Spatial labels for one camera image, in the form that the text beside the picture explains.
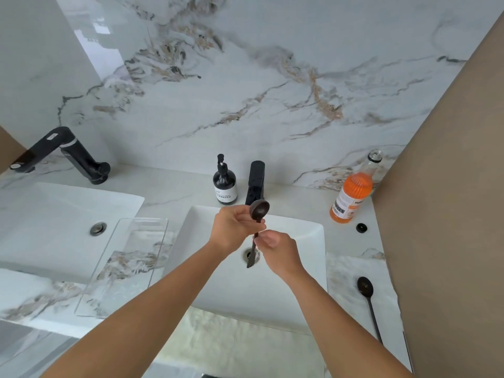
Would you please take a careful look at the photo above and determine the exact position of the dark brown long-handled spoon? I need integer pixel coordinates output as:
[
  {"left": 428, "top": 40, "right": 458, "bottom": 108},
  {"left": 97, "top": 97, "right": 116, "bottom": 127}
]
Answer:
[
  {"left": 357, "top": 276, "right": 384, "bottom": 345},
  {"left": 246, "top": 199, "right": 271, "bottom": 269}
]

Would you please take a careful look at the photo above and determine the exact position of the white wide sink basin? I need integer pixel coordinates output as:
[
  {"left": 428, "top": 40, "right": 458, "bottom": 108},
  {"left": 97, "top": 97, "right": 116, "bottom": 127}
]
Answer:
[{"left": 0, "top": 181, "right": 145, "bottom": 285}]

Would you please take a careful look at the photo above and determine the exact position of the person's right hand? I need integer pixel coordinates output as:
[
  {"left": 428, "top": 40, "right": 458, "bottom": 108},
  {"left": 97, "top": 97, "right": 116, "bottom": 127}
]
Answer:
[{"left": 254, "top": 230, "right": 306, "bottom": 281}]

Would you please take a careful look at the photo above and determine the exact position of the white square sink basin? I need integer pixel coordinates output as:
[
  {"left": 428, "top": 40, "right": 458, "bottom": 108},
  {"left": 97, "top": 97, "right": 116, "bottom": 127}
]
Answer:
[{"left": 162, "top": 204, "right": 328, "bottom": 336}]

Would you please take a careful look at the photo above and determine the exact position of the dark soap pump bottle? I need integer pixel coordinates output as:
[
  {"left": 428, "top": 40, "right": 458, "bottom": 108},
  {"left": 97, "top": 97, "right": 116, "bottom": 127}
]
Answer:
[{"left": 213, "top": 154, "right": 238, "bottom": 205}]

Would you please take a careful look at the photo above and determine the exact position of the black angled basin faucet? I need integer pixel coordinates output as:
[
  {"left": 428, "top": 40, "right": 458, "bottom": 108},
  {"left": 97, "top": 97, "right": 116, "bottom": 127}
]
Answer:
[{"left": 9, "top": 126, "right": 111, "bottom": 185}]

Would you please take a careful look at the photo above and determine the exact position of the clear glass tray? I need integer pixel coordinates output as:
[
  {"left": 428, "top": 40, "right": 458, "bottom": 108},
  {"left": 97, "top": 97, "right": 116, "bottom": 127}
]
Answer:
[{"left": 73, "top": 217, "right": 169, "bottom": 320}]

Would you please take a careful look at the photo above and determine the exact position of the black straight basin faucet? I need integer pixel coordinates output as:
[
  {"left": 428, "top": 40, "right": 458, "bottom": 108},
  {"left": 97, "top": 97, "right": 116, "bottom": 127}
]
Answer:
[{"left": 244, "top": 161, "right": 265, "bottom": 207}]

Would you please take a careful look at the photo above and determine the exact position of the person's left hand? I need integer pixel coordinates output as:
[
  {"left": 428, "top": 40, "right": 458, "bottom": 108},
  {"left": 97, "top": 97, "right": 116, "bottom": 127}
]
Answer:
[{"left": 210, "top": 204, "right": 267, "bottom": 253}]

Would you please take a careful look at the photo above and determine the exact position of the person's right forearm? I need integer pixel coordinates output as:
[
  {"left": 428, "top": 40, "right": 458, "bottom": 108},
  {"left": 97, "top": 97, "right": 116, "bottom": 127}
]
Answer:
[{"left": 283, "top": 267, "right": 415, "bottom": 378}]

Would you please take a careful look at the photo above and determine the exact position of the orange drink glass bottle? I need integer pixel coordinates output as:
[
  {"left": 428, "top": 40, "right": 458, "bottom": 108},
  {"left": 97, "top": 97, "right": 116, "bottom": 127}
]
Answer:
[{"left": 329, "top": 149, "right": 384, "bottom": 224}]

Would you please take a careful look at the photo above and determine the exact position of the person's left forearm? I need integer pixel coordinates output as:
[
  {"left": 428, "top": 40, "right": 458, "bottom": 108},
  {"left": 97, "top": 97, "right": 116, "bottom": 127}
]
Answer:
[{"left": 39, "top": 241, "right": 227, "bottom": 378}]

